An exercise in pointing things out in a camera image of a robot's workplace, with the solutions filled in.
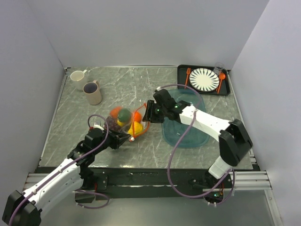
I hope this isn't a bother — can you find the orange plastic fork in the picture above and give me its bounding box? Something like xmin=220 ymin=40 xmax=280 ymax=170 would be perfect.
xmin=185 ymin=68 xmax=191 ymax=86

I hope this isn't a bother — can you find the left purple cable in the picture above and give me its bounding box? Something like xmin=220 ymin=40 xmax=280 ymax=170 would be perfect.
xmin=7 ymin=114 xmax=111 ymax=226

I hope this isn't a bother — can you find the clear zip top bag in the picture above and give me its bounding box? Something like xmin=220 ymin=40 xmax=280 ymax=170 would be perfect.
xmin=103 ymin=103 xmax=151 ymax=142

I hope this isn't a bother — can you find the orange plastic spoon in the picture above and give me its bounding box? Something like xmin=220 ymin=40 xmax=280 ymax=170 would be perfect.
xmin=216 ymin=73 xmax=226 ymax=94

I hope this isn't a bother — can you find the green lime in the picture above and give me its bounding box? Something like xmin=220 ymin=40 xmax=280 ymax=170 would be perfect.
xmin=117 ymin=108 xmax=132 ymax=123

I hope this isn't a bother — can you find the aluminium rail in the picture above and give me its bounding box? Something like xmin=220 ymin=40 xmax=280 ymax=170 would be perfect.
xmin=202 ymin=170 xmax=272 ymax=191

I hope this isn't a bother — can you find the orange mandarin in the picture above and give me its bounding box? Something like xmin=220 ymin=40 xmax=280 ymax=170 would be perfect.
xmin=133 ymin=111 xmax=142 ymax=123

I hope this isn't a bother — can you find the black base frame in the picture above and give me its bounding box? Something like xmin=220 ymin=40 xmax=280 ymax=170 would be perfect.
xmin=35 ymin=164 xmax=259 ymax=201

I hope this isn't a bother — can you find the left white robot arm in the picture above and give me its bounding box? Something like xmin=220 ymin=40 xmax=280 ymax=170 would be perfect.
xmin=2 ymin=128 xmax=130 ymax=226

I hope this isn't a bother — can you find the striped white plate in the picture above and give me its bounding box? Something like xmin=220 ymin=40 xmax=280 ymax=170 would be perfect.
xmin=189 ymin=68 xmax=220 ymax=92

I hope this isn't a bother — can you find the yellow pear-shaped gourd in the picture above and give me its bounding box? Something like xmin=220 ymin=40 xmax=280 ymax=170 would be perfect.
xmin=128 ymin=121 xmax=144 ymax=136

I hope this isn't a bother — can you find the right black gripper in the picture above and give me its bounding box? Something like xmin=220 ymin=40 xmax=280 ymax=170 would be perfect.
xmin=143 ymin=99 xmax=168 ymax=123

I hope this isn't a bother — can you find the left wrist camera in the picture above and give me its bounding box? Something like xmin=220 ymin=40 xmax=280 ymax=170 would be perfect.
xmin=90 ymin=122 xmax=104 ymax=130

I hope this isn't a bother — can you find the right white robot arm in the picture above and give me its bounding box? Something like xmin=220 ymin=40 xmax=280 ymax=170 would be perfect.
xmin=143 ymin=89 xmax=253 ymax=187

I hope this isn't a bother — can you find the beige mug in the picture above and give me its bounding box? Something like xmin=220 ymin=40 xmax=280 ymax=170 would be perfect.
xmin=83 ymin=80 xmax=102 ymax=105

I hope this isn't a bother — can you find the purple grape bunch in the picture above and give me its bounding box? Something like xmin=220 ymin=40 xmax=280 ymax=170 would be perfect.
xmin=106 ymin=116 xmax=121 ymax=132

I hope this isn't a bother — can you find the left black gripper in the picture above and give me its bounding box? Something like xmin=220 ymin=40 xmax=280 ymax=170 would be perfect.
xmin=93 ymin=126 xmax=131 ymax=154

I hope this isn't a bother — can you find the clear drinking glass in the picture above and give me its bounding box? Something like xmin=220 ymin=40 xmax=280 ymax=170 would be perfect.
xmin=213 ymin=62 xmax=224 ymax=76

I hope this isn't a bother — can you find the white mug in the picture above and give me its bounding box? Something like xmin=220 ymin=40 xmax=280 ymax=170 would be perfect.
xmin=70 ymin=70 xmax=87 ymax=91

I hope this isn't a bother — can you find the teal plastic tray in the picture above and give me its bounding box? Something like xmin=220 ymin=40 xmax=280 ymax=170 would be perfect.
xmin=161 ymin=89 xmax=209 ymax=148

